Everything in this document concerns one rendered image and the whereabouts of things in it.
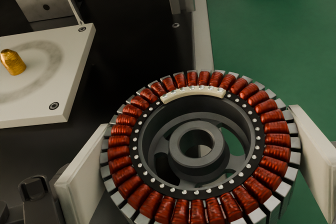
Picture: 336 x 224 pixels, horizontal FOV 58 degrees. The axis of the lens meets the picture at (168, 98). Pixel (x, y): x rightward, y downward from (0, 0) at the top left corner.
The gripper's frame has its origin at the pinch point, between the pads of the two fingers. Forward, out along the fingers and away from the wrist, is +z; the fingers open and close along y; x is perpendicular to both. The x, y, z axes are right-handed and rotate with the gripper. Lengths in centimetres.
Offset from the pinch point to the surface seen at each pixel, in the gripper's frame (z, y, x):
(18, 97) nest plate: 11.6, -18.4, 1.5
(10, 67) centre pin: 14.1, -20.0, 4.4
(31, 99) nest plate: 11.1, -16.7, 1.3
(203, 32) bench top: 23.2, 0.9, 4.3
